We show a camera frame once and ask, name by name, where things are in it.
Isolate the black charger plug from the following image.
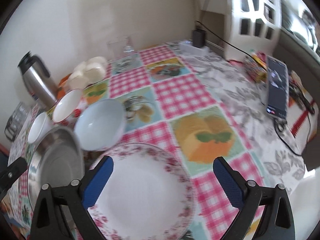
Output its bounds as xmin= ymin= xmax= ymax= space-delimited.
xmin=192 ymin=28 xmax=206 ymax=48

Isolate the colourful candy tube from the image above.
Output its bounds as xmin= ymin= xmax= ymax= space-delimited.
xmin=244 ymin=54 xmax=267 ymax=83

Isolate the white red striped cloth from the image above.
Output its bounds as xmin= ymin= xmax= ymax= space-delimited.
xmin=287 ymin=70 xmax=319 ymax=155

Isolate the light blue bowl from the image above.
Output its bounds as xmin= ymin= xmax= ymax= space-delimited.
xmin=74 ymin=99 xmax=126 ymax=151

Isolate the small white square bowl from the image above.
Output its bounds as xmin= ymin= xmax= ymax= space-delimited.
xmin=27 ymin=112 xmax=54 ymax=144

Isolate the orange snack packet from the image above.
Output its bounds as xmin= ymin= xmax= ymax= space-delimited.
xmin=57 ymin=74 xmax=71 ymax=100

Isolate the large stainless steel pan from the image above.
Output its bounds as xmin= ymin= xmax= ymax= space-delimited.
xmin=27 ymin=126 xmax=85 ymax=210

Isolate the bag of white buns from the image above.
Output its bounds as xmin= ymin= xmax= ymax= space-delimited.
xmin=67 ymin=56 xmax=107 ymax=90

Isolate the clear glass mug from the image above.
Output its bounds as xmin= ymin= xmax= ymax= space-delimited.
xmin=107 ymin=35 xmax=136 ymax=66

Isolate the checkered picture tablecloth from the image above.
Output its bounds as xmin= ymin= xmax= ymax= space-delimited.
xmin=9 ymin=43 xmax=305 ymax=239

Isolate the smartphone with dark screen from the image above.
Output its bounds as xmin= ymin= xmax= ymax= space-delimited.
xmin=266 ymin=56 xmax=289 ymax=121

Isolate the stainless steel thermos jug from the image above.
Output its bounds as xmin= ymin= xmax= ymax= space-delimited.
xmin=18 ymin=51 xmax=58 ymax=111

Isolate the floral rimmed white plate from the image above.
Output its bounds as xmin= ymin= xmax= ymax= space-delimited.
xmin=88 ymin=142 xmax=195 ymax=239

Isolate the white power strip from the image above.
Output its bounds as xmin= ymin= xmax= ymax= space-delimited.
xmin=178 ymin=40 xmax=209 ymax=57

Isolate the white wooden shelf unit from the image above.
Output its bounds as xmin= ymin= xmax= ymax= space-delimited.
xmin=198 ymin=0 xmax=284 ymax=61

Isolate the black charging cable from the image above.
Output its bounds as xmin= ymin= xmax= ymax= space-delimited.
xmin=195 ymin=20 xmax=313 ymax=157

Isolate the strawberry pattern white bowl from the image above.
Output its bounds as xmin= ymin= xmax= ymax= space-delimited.
xmin=52 ymin=89 xmax=86 ymax=126

